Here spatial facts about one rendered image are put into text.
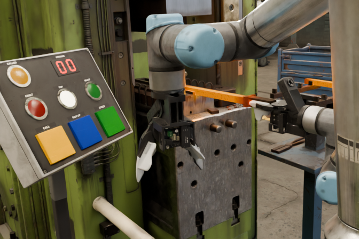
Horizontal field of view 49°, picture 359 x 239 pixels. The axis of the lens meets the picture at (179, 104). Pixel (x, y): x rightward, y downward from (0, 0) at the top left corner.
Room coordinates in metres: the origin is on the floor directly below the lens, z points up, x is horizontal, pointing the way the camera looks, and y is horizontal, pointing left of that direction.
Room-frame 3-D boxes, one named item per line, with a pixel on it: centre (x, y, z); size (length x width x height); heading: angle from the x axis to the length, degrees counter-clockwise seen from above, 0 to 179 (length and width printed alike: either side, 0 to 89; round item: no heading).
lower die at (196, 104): (1.58, 0.07, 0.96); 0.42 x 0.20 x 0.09; 36
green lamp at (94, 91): (1.06, 0.23, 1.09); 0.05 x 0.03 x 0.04; 126
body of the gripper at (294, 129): (1.09, -0.32, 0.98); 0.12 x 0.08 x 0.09; 36
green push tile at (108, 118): (1.04, 0.19, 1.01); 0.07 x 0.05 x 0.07; 151
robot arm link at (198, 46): (0.73, -0.04, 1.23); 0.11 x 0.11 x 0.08; 29
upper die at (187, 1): (1.58, 0.07, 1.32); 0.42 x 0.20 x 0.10; 36
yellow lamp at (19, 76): (0.90, 0.37, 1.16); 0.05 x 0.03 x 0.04; 126
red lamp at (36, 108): (0.88, 0.33, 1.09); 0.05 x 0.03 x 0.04; 126
